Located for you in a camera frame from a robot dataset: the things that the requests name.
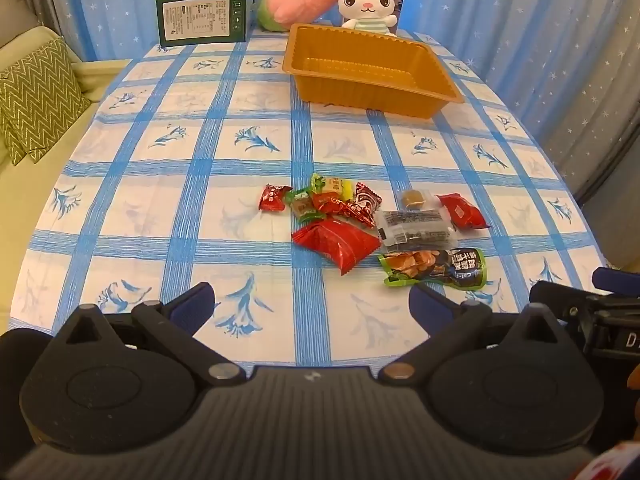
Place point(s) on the yellow green snack packet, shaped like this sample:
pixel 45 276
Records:
pixel 335 186

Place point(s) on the plain red snack packet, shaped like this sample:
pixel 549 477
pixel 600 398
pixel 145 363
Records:
pixel 462 210

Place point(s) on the grey sofa cushion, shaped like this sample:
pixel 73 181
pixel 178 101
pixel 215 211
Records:
pixel 15 10

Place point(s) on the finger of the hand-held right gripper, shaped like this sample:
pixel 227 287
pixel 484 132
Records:
pixel 615 280
pixel 560 300

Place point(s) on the green brown candy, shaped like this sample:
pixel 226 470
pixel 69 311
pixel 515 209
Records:
pixel 302 206

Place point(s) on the round brown candy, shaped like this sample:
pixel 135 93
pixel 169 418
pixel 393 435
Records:
pixel 414 197

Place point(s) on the green dark printed snack packet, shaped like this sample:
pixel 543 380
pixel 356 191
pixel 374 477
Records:
pixel 430 265

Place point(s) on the green cardboard box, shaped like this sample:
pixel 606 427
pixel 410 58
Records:
pixel 200 15

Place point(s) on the small red candy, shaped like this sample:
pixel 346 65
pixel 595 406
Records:
pixel 272 197

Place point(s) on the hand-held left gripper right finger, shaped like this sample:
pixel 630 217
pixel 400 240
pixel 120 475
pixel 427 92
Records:
pixel 427 302

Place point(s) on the green chevron pillow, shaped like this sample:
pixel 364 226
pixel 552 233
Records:
pixel 10 150
pixel 45 95

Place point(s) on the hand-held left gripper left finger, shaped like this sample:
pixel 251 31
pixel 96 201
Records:
pixel 195 302

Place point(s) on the large red snack packet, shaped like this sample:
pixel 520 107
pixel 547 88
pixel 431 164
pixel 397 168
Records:
pixel 335 245

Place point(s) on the red white printed clothing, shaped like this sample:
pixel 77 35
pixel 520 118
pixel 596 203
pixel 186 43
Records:
pixel 615 470

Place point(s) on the white bunny plush toy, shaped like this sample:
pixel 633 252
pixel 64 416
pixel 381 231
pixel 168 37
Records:
pixel 365 2

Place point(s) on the shiny red candy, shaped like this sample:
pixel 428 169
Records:
pixel 327 202

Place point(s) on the pink plush toy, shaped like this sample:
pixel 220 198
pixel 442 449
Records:
pixel 295 2

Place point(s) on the orange plastic tray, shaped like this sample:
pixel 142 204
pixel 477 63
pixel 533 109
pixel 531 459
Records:
pixel 350 90

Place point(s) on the red brown patterned snack packet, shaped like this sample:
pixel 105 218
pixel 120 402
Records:
pixel 365 205

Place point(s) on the clear packet with dark snack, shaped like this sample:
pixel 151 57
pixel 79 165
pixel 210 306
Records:
pixel 410 220

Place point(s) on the blue star-patterned curtain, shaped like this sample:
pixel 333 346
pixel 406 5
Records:
pixel 125 0
pixel 500 20

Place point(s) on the blue checked floral tablecloth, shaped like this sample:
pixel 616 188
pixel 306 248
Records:
pixel 250 125

